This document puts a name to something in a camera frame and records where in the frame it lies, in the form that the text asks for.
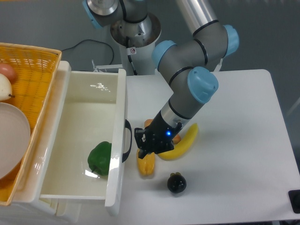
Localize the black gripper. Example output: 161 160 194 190
134 112 182 159

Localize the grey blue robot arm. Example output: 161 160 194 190
82 0 239 159

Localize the white drawer cabinet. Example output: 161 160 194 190
0 61 81 225

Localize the yellow bell pepper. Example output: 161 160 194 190
136 149 155 178

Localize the brown pastry bread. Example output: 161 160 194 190
144 119 181 144

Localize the yellow banana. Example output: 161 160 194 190
158 123 198 161

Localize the green bell pepper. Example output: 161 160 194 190
87 141 112 176

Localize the dark purple mangosteen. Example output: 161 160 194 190
167 172 187 194

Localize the beige plate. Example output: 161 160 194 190
0 103 30 178

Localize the orange woven basket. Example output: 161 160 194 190
0 43 62 206

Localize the white pear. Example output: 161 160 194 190
0 74 15 101

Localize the black object at table edge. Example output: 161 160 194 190
288 189 300 214

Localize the red apple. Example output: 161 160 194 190
0 63 17 83

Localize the black cable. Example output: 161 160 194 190
61 39 115 65

